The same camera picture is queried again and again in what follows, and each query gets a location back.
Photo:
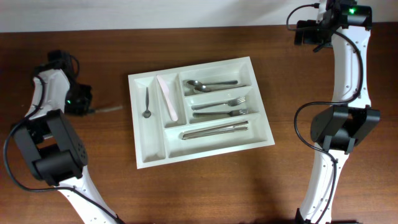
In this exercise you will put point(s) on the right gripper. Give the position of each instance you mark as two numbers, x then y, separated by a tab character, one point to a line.
309	26

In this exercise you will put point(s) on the silver fork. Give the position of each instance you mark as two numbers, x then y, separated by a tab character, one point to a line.
233	102
222	113

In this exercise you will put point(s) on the small dark teaspoon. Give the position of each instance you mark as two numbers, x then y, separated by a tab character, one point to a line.
147	113

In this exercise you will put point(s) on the pink plastic knife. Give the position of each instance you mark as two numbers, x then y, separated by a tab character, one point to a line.
166	94

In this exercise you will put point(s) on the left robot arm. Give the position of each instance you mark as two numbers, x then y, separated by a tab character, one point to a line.
50	146

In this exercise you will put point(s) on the small silver teaspoon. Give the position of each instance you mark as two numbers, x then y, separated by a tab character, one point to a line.
109	109

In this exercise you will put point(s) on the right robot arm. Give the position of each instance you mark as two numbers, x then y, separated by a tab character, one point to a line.
345	26

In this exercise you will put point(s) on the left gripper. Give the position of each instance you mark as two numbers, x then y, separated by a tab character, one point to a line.
84	109

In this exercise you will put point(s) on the large silver spoon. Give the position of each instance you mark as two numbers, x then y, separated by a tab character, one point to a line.
206	89
196	83

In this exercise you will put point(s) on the white plastic cutlery tray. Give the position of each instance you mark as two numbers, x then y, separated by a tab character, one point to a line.
158	139

